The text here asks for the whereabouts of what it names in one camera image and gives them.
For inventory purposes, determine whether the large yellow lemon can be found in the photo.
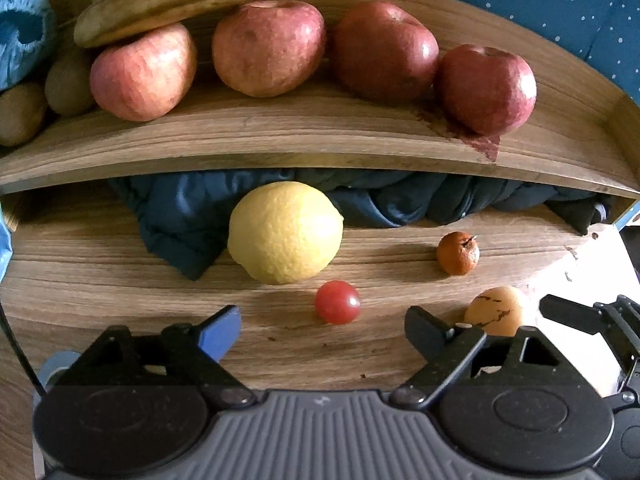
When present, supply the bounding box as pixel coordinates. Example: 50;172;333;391
228;181;344;285

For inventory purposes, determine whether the yellow orange spotted fruit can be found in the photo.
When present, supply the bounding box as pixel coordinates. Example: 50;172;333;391
463;286;525;337

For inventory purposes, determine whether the orange tangerine with stem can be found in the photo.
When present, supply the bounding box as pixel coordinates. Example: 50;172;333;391
436;231;480;275

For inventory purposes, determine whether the red cherry tomato right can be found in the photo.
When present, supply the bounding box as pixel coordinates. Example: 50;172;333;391
314;281;361;325

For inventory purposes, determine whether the dark blue crumpled cloth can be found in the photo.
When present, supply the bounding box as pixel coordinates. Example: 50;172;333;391
110;168;613;280

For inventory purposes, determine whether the metal tray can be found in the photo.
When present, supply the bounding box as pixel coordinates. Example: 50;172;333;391
32;350;80;479

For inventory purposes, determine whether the wooden shelf riser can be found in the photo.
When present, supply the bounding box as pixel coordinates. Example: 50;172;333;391
1;0;639;198

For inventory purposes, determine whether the light blue fabric sheet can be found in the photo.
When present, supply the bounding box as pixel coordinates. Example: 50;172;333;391
0;211;13;282

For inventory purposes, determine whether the small dark red apple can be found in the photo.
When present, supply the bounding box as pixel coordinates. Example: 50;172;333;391
436;44;537;136

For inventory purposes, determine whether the pale red apple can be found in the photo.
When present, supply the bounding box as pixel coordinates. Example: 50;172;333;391
89;23;198;122

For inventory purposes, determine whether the brown kiwi right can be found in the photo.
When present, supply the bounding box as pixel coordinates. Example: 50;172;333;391
44;50;96;117

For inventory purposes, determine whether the brown kiwi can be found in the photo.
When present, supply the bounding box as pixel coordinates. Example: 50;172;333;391
44;50;96;117
0;84;48;148

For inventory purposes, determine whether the mottled red apple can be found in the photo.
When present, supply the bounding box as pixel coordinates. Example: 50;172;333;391
212;0;326;98

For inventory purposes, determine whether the brown kiwi left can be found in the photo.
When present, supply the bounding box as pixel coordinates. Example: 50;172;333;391
0;84;48;148

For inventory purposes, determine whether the blue polka dot board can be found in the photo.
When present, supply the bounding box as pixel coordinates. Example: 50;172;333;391
460;0;639;102

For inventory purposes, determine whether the blue crumpled shoe cover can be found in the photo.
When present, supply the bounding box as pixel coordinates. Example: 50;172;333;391
0;0;56;91

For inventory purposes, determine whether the black cable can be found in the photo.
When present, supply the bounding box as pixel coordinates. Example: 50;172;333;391
0;303;49;399

